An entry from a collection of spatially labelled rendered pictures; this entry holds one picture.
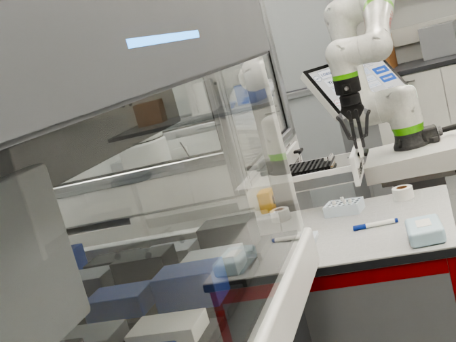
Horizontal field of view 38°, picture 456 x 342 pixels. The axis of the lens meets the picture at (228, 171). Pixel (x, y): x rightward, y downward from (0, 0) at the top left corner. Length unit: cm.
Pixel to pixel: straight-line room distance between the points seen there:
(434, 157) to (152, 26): 177
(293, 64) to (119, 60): 338
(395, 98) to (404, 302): 103
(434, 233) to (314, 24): 248
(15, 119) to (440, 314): 149
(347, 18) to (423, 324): 134
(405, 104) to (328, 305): 105
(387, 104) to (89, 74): 204
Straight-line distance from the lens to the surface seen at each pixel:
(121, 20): 85
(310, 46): 413
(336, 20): 275
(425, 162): 256
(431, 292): 188
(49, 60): 67
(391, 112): 269
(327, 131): 418
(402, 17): 607
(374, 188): 351
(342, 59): 236
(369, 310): 190
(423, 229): 184
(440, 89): 540
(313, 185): 240
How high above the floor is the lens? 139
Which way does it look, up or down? 10 degrees down
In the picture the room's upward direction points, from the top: 15 degrees counter-clockwise
